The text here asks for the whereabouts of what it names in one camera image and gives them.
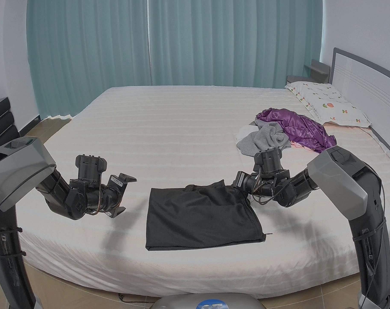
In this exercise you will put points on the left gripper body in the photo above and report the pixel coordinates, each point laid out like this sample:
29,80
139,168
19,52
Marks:
116,182

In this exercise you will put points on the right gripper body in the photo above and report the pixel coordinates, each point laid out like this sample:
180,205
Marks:
244,182

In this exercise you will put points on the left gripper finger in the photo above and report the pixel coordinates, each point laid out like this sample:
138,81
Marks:
116,211
129,179

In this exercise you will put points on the black T-shirt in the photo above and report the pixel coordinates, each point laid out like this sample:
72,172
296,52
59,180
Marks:
198,220

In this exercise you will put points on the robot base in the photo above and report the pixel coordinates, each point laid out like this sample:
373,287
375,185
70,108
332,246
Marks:
182,303

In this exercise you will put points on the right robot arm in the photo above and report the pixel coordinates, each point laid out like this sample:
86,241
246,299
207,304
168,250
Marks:
339,179

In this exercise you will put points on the bed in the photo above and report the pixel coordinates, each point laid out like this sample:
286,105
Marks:
182,124

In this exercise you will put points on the grey knit garment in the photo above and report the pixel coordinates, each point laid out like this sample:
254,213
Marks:
265,138

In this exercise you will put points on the white garment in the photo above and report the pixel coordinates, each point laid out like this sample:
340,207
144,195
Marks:
244,132

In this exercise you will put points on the pink garment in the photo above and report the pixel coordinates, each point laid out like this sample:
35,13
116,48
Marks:
298,144

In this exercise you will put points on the purple satin garment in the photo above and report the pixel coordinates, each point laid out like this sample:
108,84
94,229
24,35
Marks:
304,127

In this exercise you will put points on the white printed pillow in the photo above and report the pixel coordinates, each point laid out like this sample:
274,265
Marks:
330,103

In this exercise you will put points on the black dressing table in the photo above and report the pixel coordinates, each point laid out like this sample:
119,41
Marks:
1,124

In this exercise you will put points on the grey bedside table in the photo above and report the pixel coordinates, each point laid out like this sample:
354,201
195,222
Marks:
314,71

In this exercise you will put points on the blue-green curtain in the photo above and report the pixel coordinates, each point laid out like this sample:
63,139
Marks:
233,31
92,43

